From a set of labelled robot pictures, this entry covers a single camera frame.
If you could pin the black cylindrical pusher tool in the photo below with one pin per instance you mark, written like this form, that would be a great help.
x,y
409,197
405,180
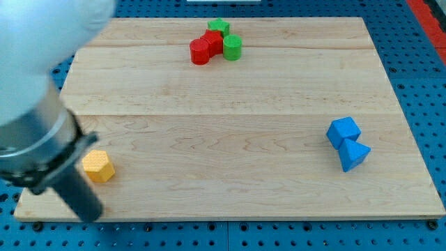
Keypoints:
x,y
58,173

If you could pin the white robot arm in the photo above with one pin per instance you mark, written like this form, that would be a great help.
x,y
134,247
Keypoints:
x,y
35,37

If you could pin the green star block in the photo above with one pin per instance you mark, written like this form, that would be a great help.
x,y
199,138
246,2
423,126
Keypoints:
x,y
220,25

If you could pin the red heart block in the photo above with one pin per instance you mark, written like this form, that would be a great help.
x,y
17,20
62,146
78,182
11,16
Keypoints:
x,y
215,42

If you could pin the blue cube block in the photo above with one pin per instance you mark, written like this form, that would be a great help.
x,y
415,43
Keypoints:
x,y
341,129

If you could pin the yellow hexagon block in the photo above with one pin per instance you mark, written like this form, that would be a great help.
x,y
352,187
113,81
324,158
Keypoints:
x,y
98,166

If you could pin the blue triangular prism block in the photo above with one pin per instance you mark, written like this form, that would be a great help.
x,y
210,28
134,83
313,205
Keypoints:
x,y
352,154

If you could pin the red floor mat strip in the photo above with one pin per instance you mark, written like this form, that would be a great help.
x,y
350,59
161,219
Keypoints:
x,y
424,12

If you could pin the green cylinder block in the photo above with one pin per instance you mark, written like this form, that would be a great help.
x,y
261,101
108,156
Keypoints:
x,y
232,47

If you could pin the wooden board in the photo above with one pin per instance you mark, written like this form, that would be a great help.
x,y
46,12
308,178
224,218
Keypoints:
x,y
246,140

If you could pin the red cylinder block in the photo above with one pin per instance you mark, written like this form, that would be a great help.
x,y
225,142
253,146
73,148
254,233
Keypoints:
x,y
199,51

